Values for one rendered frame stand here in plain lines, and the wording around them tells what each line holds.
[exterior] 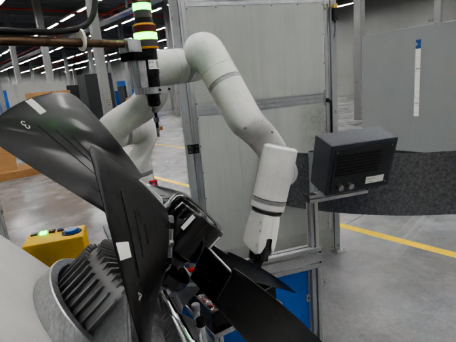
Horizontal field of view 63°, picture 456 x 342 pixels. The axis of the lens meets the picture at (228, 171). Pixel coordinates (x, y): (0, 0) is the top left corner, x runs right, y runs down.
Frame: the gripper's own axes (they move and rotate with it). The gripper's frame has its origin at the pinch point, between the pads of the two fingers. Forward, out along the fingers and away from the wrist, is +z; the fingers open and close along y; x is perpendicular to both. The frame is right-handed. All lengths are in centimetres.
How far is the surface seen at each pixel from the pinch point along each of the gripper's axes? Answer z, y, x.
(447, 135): -78, -376, 459
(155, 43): -46, 8, -34
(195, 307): 5.5, 10.0, -16.3
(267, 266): 11.2, -28.2, 18.4
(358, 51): -302, -895, 613
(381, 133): -41, -27, 50
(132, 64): -42, 8, -37
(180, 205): -18.9, 18.8, -25.7
